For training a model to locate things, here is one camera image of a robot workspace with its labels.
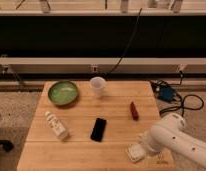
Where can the black chair base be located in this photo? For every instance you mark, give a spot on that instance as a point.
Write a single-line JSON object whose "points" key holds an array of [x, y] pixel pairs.
{"points": [[6, 145]]}

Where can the white rectangular sponge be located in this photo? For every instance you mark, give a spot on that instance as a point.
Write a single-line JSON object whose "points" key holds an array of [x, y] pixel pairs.
{"points": [[135, 152]]}

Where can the blue power box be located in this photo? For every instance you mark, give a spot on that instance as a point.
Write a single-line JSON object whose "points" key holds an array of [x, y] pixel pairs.
{"points": [[166, 93]]}

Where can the green ceramic bowl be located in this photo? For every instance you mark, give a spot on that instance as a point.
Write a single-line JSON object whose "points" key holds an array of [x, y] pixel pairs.
{"points": [[62, 93]]}

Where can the white plastic bottle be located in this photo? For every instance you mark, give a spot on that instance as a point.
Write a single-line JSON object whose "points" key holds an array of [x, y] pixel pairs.
{"points": [[56, 125]]}

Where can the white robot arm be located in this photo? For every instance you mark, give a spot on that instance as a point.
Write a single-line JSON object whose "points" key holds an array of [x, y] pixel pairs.
{"points": [[168, 133]]}

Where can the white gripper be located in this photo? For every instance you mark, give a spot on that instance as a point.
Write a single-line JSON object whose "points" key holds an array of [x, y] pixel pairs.
{"points": [[145, 146]]}

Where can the dark red small object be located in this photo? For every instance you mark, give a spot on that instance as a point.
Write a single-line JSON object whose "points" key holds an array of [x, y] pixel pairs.
{"points": [[133, 111]]}

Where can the black smartphone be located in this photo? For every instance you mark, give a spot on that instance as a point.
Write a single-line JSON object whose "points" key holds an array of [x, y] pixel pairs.
{"points": [[98, 130]]}

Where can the white wall outlet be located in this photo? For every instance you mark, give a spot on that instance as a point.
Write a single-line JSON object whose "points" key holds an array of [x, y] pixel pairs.
{"points": [[95, 68]]}

